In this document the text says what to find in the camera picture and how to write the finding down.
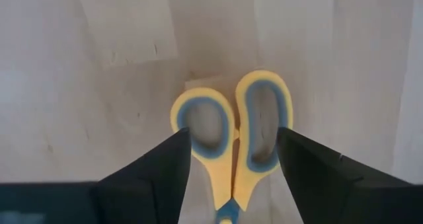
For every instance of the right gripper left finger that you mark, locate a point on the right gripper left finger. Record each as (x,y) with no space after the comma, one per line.
(132,201)

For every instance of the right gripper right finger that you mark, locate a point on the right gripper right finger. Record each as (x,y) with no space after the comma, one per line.
(347,201)

